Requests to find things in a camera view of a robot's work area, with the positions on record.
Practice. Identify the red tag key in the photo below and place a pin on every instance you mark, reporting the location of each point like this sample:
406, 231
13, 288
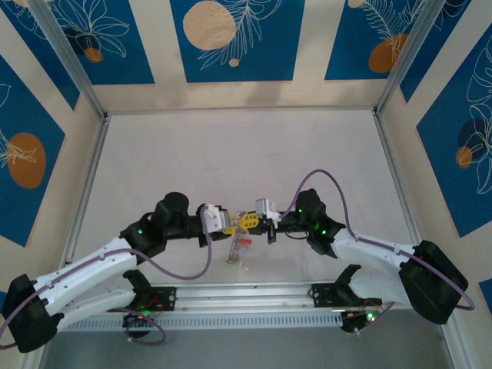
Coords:
246, 241

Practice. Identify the large silver keyring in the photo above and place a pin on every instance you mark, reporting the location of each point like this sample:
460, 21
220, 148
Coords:
234, 250

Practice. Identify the purple tag key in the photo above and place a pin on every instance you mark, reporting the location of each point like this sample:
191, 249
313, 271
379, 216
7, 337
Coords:
243, 251

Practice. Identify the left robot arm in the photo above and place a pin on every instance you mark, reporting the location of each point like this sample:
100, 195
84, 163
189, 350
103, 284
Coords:
84, 265

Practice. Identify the controller board with green light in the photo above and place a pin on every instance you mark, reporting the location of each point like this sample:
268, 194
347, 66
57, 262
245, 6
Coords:
357, 321
140, 318

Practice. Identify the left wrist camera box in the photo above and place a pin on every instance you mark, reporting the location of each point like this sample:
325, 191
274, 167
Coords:
223, 223

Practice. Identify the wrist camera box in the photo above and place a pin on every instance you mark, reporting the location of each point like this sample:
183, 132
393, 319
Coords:
263, 205
223, 223

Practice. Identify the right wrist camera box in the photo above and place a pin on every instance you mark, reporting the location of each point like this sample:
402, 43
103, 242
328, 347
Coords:
263, 205

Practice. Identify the aluminium mounting rail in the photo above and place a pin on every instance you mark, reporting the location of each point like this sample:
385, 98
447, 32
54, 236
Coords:
246, 298

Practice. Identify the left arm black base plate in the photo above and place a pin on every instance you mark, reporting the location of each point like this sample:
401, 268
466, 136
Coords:
165, 298

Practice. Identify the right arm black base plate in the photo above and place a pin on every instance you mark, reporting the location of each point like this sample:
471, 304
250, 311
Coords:
323, 294

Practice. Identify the aluminium table side rail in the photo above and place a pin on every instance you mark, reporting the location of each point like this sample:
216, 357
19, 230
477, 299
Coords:
388, 153
92, 165

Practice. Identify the aluminium frame post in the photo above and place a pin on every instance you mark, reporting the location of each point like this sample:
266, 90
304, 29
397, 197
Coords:
407, 54
73, 61

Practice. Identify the aluminium frame leg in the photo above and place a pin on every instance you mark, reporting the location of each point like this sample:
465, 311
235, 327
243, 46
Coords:
451, 346
32, 359

